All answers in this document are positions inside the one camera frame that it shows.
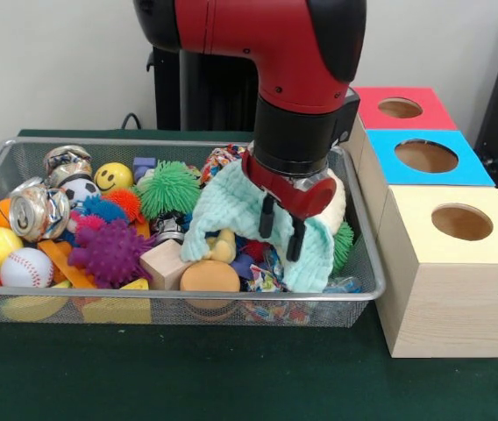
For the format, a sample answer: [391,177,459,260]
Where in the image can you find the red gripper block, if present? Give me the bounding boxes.
[240,149,338,263]

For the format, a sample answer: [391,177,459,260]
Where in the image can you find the mint green cloth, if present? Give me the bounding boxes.
[181,160,338,294]

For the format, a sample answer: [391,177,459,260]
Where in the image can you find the clear wrapper with blue print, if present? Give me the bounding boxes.
[330,275,362,294]

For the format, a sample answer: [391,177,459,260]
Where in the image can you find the clear mesh bin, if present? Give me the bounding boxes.
[0,138,387,327]

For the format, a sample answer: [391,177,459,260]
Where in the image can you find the wooden three-hole sorting box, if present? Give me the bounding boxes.
[344,86,498,359]

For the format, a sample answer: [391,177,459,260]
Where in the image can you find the cream knitted cloth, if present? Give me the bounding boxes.
[328,174,347,232]

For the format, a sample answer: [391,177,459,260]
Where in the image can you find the green spiky ball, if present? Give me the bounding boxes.
[139,160,202,220]
[333,219,355,271]

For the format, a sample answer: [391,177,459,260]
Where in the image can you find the orange round disc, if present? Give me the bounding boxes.
[181,260,241,310]

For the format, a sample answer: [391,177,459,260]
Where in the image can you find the wooden cube block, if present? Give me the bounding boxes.
[140,239,196,290]

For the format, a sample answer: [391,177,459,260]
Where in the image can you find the dark green table cloth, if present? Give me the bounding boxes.
[0,130,498,421]

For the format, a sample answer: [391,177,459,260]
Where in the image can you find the purple spiky ball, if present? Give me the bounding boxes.
[68,218,156,289]

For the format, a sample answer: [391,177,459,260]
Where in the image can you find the yellow smiley face ball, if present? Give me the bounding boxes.
[94,162,133,194]

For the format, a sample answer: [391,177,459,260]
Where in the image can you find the crushed silver can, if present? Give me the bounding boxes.
[8,178,71,243]

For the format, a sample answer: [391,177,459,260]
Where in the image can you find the white baseball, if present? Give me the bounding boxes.
[0,247,55,289]

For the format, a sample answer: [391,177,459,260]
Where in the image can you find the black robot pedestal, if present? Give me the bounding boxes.
[146,44,263,132]

